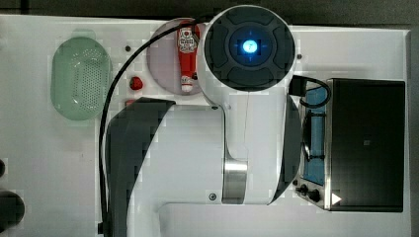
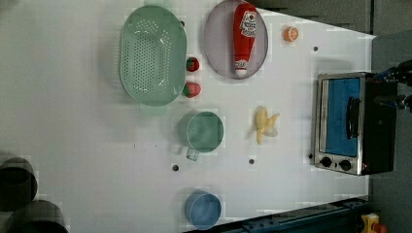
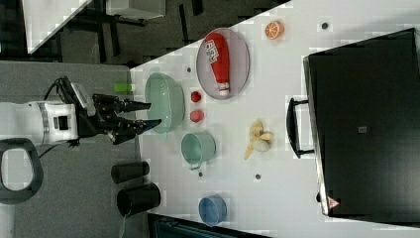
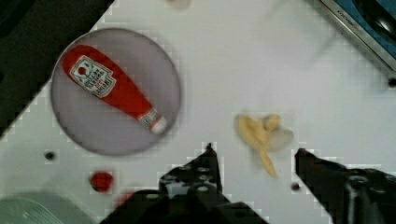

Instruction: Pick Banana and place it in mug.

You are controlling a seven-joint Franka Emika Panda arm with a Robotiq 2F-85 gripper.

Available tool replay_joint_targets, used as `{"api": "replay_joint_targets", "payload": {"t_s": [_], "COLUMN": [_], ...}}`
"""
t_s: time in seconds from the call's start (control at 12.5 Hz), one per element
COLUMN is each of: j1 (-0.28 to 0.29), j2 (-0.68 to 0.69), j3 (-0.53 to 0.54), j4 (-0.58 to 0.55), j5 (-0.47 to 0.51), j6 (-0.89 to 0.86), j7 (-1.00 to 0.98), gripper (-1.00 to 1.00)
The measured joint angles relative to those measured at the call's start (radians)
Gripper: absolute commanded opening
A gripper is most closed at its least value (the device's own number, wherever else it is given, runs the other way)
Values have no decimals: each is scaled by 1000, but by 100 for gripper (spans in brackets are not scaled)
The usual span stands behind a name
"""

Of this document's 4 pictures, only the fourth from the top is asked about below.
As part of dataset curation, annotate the red toy strawberry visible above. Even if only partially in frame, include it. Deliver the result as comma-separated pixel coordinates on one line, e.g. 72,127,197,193
90,172,114,192

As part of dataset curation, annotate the yellow peeled toy banana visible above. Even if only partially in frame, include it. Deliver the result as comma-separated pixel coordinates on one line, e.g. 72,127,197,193
235,114,294,178

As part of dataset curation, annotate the green perforated colander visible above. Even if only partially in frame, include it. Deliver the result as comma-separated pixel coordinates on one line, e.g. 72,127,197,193
0,192,95,224

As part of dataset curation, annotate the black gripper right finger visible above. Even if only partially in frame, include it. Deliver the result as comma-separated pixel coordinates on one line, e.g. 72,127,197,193
294,148,396,224

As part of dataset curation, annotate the silver black toaster oven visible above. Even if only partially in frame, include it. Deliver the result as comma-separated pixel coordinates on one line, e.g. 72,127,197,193
317,0,395,77

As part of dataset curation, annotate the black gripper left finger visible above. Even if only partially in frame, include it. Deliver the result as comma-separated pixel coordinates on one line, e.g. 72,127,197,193
100,144,268,224

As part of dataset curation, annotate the red ketchup bottle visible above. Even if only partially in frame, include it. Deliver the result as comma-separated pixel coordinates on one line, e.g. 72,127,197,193
62,45,167,134

